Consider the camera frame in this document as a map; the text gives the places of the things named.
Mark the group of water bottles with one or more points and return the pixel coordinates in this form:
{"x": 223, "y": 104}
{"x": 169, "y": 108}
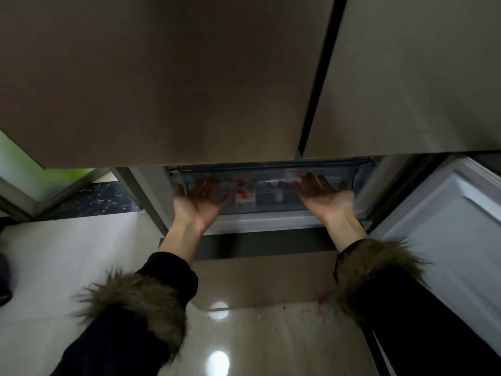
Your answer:
{"x": 244, "y": 195}

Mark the green object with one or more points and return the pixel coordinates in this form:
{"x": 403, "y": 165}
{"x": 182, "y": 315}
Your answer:
{"x": 23, "y": 160}

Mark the white fridge door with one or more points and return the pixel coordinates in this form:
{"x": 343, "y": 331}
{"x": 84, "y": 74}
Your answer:
{"x": 450, "y": 231}

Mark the clear plastic fridge drawer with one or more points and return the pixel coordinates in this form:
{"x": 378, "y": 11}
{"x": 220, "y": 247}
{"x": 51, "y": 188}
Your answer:
{"x": 270, "y": 180}

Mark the person's left hand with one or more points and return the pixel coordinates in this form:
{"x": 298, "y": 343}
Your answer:
{"x": 197, "y": 209}

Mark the person's right forearm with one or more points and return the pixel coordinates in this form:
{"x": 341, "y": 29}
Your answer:
{"x": 348, "y": 234}

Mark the person's left forearm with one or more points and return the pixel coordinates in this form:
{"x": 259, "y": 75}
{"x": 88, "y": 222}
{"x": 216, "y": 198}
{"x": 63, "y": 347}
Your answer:
{"x": 180, "y": 242}

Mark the brown refrigerator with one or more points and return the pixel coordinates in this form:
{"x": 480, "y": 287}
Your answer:
{"x": 156, "y": 74}

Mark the black trash bin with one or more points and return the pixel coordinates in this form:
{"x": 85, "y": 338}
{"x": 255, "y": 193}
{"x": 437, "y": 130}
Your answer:
{"x": 4, "y": 281}

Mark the frosted glass door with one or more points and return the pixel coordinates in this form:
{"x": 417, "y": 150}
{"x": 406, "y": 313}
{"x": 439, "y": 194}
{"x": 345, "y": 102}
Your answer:
{"x": 23, "y": 187}

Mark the person's right hand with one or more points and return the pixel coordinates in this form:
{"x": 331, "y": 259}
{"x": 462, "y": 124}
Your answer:
{"x": 332, "y": 201}

